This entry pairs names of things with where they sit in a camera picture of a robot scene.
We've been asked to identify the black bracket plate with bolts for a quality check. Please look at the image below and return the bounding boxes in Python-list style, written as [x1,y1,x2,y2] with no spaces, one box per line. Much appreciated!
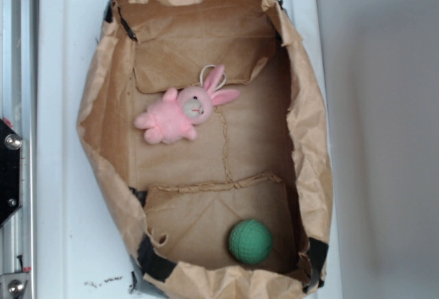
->
[0,119,23,227]

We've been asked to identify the brown paper lined box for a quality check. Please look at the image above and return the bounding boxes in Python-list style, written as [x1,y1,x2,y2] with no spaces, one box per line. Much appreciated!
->
[78,0,333,298]

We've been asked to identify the green dimpled ball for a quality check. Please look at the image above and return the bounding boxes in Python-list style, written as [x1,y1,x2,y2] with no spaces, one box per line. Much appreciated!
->
[228,219,273,265]

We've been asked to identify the aluminium frame rail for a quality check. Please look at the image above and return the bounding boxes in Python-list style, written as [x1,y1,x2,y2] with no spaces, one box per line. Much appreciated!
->
[1,0,38,298]

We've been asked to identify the silver corner bracket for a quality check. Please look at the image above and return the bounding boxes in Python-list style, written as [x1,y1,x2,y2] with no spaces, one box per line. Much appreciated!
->
[1,272,28,299]

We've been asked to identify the pink plush bunny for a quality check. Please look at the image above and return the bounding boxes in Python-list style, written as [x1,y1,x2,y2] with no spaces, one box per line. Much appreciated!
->
[134,64,240,145]

